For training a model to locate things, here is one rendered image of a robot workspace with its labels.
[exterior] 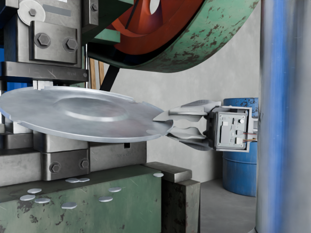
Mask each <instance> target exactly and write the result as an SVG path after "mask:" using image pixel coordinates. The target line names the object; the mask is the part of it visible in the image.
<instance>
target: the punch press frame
mask: <svg viewBox="0 0 311 233"><path fill-rule="evenodd" d="M133 5H134V0H99V25H98V26H97V27H95V28H93V29H91V30H89V31H87V32H84V33H82V69H84V46H85V45H86V44H87V43H88V42H90V41H91V40H92V39H93V38H94V37H96V36H97V35H98V34H99V33H101V32H102V31H103V30H104V29H105V28H106V27H107V26H109V25H110V24H111V23H112V22H113V21H115V20H116V19H117V18H118V17H120V16H121V15H122V14H123V13H124V12H126V11H127V10H128V9H129V8H130V7H132V6H133ZM155 173H161V171H159V170H156V169H152V168H149V167H145V166H141V165H133V166H125V167H120V168H114V169H108V170H102V171H97V172H91V173H90V174H87V175H81V176H76V177H70V178H76V179H81V178H89V180H88V181H85V182H75V183H70V182H66V181H65V180H66V179H68V178H63V179H57V180H51V181H43V180H42V181H36V182H30V183H24V184H17V185H11V186H5V187H0V233H161V177H154V176H153V174H155ZM114 187H120V188H121V190H120V191H117V192H110V191H109V189H110V188H114ZM30 189H42V190H41V191H40V192H37V193H28V192H27V191H28V190H30ZM25 195H35V198H33V199H31V200H26V201H23V200H20V198H21V197H22V196H25ZM103 196H111V197H113V199H112V200H111V201H107V202H101V201H99V198H100V197H103ZM39 198H47V199H50V201H49V202H45V203H36V202H35V200H36V199H39ZM67 202H75V203H77V206H76V207H75V208H72V209H69V208H62V207H61V205H63V204H64V203H67Z"/></svg>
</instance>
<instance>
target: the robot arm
mask: <svg viewBox="0 0 311 233"><path fill-rule="evenodd" d="M247 110H248V112H247ZM202 116H204V118H205V119H206V130H205V131H204V132H203V133H202V134H203V135H202V134H201V132H200V131H199V129H198V128H196V127H188V128H186V129H180V128H178V127H176V126H174V127H173V128H172V130H171V131H170V132H169V133H168V134H167V135H165V136H167V137H169V138H171V139H173V140H176V141H178V142H181V143H183V144H185V145H187V146H189V147H191V148H194V149H196V150H200V151H209V150H216V151H229V152H247V153H249V144H250V142H257V172H256V209H255V227H254V228H253V229H252V230H251V231H250V232H248V233H311V0H261V21H260V59H259V97H258V116H252V108H251V107H235V106H231V105H228V106H221V101H218V102H215V101H211V100H207V99H203V100H197V101H194V102H191V103H188V104H185V105H182V106H179V107H176V108H173V109H170V110H167V111H164V112H162V113H161V114H159V115H157V116H156V117H154V118H153V121H155V122H165V121H167V120H176V121H178V120H181V119H186V120H189V121H190V122H198V121H199V120H200V119H201V118H202ZM245 143H247V144H246V145H245Z"/></svg>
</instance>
